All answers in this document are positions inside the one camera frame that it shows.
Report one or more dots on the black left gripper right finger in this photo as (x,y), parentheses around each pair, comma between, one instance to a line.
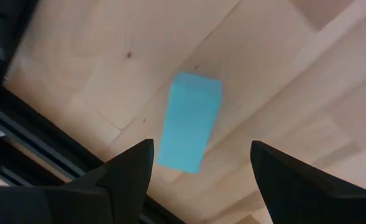
(300,193)

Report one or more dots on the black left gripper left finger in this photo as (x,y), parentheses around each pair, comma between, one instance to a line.
(108,193)

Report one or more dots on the black aluminium table frame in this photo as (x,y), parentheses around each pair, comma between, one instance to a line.
(39,130)

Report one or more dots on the teal block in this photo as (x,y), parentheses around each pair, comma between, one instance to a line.
(190,124)

